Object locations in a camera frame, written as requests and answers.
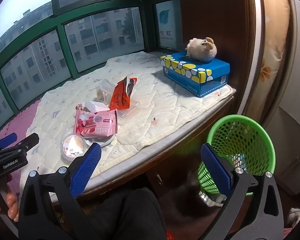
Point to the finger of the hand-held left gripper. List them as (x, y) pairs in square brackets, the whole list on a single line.
[(27, 140), (7, 138)]

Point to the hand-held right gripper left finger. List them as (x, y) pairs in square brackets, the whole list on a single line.
[(90, 165)]

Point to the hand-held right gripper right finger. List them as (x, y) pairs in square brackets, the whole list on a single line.
[(215, 167)]

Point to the round pudding cup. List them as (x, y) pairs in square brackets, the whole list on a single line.
[(72, 146)]

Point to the clear round plastic lid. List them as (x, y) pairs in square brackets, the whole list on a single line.
[(107, 142)]

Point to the pink snack wrapper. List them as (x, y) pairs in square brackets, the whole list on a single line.
[(97, 125)]

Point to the green mesh basket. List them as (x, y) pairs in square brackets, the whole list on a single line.
[(240, 135)]

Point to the white red wrapper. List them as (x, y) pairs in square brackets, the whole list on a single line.
[(95, 106)]

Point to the clear plastic tray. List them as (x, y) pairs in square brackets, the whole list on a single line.
[(132, 105)]

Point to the orange snack wrapper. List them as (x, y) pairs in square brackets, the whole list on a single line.
[(120, 95)]

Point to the clear plastic cup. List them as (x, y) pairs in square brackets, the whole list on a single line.
[(103, 90)]

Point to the person's left hand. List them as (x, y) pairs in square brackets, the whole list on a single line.
[(12, 206)]

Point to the pink foam mat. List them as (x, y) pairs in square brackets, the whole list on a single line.
[(22, 115)]

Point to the person's leg in dark pants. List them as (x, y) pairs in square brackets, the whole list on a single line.
[(125, 215)]

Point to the white quilted blanket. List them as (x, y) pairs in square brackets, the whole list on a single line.
[(165, 110)]

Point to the blue dotted tissue box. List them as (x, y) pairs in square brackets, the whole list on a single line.
[(190, 75)]

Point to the beige plush toy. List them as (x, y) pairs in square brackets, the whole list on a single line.
[(201, 50)]

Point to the floral curtain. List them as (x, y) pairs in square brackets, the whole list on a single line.
[(275, 55)]

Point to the window sign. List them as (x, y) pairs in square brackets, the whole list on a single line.
[(167, 17)]

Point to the dark wooden wardrobe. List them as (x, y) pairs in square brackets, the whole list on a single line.
[(215, 10)]

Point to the green window frame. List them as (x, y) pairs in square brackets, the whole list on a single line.
[(54, 0)]

